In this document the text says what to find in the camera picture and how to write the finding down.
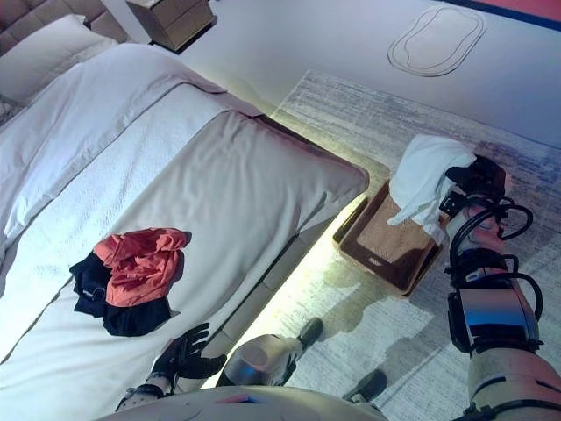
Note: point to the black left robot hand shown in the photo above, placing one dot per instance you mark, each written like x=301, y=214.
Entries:
x=188, y=359

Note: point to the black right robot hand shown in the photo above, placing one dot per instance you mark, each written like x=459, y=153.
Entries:
x=482, y=175

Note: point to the white garment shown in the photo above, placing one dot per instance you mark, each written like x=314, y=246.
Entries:
x=425, y=175

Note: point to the black garment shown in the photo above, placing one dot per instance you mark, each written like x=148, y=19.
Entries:
x=131, y=320

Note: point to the orange garment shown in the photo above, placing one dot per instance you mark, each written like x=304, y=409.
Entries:
x=140, y=272

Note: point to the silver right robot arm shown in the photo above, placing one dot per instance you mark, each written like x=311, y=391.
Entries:
x=495, y=307

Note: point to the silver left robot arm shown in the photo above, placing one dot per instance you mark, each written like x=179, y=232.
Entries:
x=144, y=392

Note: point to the woven wicker basket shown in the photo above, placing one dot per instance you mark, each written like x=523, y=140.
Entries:
x=385, y=245

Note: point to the bed with white bedding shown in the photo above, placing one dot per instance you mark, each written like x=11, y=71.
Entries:
x=241, y=175

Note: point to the silver left robot leg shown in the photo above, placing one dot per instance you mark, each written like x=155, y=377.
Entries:
x=258, y=355

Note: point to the grey robot torso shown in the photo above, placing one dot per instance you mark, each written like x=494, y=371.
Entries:
x=241, y=408

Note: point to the grey streaked rug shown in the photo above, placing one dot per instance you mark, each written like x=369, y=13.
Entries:
x=394, y=109

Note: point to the white textured duvet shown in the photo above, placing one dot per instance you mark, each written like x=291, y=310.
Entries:
x=87, y=131

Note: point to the grey patterned cushion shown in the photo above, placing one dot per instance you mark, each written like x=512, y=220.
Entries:
x=6, y=109

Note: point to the white pillow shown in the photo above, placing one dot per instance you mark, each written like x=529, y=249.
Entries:
x=44, y=57

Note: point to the brown wooden nightstand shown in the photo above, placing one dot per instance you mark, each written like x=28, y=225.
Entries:
x=175, y=19

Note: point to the beige tufted headboard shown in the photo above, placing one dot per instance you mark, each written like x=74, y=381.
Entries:
x=52, y=11

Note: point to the beige upholstered bed frame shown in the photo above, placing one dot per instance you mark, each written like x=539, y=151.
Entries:
x=285, y=263

